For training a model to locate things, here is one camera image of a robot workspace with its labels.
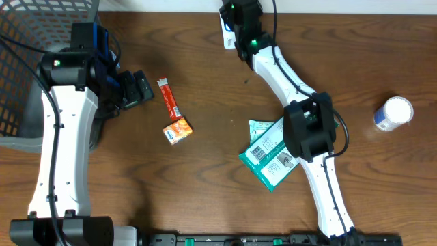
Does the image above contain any red white small packet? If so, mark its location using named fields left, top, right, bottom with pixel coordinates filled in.
left=157, top=77, right=182, bottom=121

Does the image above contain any orange small box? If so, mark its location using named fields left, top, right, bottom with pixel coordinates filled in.
left=163, top=117, right=194, bottom=145

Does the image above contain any pale green wipes packet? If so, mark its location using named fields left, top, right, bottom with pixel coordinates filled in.
left=249, top=120, right=274, bottom=144

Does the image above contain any green white package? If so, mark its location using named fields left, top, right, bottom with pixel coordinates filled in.
left=239, top=118, right=328, bottom=192

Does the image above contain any white jar blue label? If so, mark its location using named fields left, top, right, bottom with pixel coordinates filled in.
left=373, top=96, right=414, bottom=132

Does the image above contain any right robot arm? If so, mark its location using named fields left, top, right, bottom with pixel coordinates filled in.
left=219, top=0, right=358, bottom=245

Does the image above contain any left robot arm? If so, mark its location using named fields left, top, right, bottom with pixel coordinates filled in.
left=9, top=22, right=154, bottom=245

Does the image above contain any white barcode scanner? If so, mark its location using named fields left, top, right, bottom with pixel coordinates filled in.
left=220, top=18, right=236, bottom=50

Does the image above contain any grey plastic mesh basket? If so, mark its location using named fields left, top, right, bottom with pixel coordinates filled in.
left=1, top=0, right=100, bottom=153

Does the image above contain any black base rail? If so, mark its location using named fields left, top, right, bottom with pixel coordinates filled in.
left=148, top=234, right=403, bottom=246

